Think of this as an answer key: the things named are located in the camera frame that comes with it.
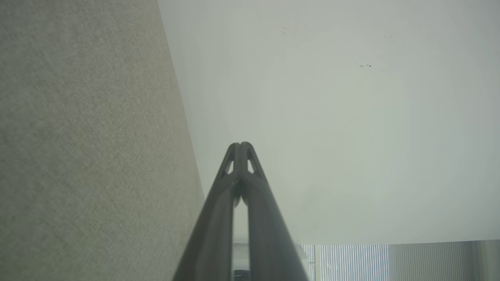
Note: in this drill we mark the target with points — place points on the white vertical window blinds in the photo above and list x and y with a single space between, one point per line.
351 263

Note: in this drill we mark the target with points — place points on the grey ribbed curtain panel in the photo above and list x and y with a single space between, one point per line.
429 261

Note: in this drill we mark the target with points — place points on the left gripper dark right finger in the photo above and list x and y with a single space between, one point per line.
269 242

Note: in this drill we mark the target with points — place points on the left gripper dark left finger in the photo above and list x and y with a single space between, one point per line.
213 234

